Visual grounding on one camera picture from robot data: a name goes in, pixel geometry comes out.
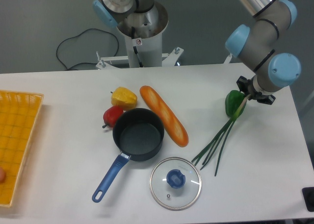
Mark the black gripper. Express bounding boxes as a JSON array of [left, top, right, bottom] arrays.
[[236, 76, 276, 105]]

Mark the green onion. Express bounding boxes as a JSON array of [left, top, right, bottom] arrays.
[[191, 96, 248, 176]]

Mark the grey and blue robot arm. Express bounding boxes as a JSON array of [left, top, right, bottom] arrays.
[[93, 0, 301, 105]]

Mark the green bell pepper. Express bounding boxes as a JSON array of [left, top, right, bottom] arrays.
[[225, 90, 245, 117]]

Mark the orange baguette bread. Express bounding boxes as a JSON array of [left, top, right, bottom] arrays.
[[140, 85, 189, 147]]

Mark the black object at table edge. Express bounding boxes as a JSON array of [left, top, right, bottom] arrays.
[[302, 187, 314, 212]]

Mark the glass lid with blue knob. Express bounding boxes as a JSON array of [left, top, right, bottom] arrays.
[[149, 157, 202, 211]]

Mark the yellow bell pepper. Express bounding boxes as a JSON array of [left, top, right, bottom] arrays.
[[111, 87, 137, 111]]

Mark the red bell pepper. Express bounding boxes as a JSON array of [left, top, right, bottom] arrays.
[[102, 106, 124, 128]]

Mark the yellow woven basket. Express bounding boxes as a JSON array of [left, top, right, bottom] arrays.
[[0, 90, 44, 207]]

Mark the white metal base frame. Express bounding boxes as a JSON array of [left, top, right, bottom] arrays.
[[95, 47, 234, 70]]

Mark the dark saucepan with blue handle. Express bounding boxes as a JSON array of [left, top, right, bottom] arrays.
[[92, 108, 165, 203]]

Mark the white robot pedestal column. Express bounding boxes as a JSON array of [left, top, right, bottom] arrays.
[[117, 2, 168, 68]]

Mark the black cable on floor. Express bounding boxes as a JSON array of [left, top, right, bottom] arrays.
[[56, 28, 120, 71]]

